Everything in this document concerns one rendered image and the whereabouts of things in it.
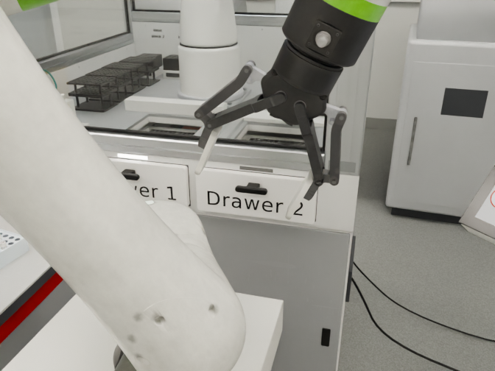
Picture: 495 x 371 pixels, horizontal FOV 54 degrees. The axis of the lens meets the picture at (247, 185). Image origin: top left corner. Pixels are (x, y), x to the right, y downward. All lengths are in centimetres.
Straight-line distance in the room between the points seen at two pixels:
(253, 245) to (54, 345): 57
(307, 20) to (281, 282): 86
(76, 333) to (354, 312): 152
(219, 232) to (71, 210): 86
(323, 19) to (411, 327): 179
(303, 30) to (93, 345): 57
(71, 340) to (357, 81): 72
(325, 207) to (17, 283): 70
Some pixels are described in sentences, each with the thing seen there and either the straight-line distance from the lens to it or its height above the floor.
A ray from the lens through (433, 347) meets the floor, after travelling 213.
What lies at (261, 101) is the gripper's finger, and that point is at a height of 123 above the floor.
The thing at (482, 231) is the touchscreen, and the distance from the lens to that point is 92.
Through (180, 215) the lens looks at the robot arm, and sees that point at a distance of 64.
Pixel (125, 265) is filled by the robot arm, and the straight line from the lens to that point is 43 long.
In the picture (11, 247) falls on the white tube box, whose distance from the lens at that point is 122.
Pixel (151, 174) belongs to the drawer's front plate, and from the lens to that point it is 121.
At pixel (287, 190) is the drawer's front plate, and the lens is 112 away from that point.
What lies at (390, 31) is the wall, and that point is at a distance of 424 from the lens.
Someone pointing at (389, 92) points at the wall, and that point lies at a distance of 434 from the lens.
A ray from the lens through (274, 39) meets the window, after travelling 106.
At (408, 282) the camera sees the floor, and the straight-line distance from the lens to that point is 244.
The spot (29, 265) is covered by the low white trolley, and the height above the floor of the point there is 76.
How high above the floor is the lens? 139
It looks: 26 degrees down
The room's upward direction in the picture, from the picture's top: straight up
